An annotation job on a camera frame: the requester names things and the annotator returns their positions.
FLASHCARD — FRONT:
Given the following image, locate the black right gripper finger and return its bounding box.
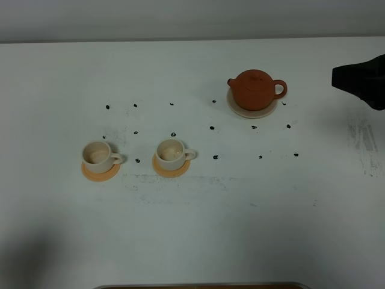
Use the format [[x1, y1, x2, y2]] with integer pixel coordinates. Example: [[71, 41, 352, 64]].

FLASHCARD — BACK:
[[331, 55, 384, 111]]

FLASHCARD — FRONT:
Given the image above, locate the brown clay teapot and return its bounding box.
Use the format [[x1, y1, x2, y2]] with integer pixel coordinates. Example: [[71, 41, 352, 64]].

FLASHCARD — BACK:
[[227, 69, 288, 111]]

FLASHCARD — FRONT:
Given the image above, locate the cream teapot coaster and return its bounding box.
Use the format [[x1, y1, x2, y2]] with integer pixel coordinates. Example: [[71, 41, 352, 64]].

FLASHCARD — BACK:
[[226, 89, 278, 119]]

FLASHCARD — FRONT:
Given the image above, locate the right white teacup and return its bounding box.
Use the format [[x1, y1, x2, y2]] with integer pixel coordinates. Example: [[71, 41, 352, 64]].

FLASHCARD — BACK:
[[155, 138, 197, 171]]

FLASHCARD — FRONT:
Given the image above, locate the white teacup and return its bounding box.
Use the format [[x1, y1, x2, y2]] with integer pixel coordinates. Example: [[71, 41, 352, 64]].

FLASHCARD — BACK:
[[155, 138, 197, 171], [82, 140, 124, 174]]

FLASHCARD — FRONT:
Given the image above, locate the right orange coaster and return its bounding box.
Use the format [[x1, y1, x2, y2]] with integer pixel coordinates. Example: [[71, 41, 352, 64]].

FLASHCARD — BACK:
[[152, 155, 191, 178]]

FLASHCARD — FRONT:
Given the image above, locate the orange coaster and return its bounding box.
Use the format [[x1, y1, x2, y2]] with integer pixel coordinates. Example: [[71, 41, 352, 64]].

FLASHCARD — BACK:
[[152, 155, 191, 178], [81, 159, 121, 182]]

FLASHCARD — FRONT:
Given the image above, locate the brown tray edge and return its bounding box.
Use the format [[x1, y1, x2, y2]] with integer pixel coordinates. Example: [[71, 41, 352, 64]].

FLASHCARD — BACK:
[[97, 282, 309, 289]]

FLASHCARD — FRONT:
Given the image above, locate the left orange coaster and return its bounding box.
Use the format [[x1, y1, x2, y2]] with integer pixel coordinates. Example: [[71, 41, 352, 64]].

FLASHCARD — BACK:
[[81, 159, 121, 182]]

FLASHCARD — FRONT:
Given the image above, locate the left white teacup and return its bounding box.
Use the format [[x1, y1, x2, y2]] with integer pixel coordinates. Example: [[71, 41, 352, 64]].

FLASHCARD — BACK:
[[82, 140, 124, 174]]

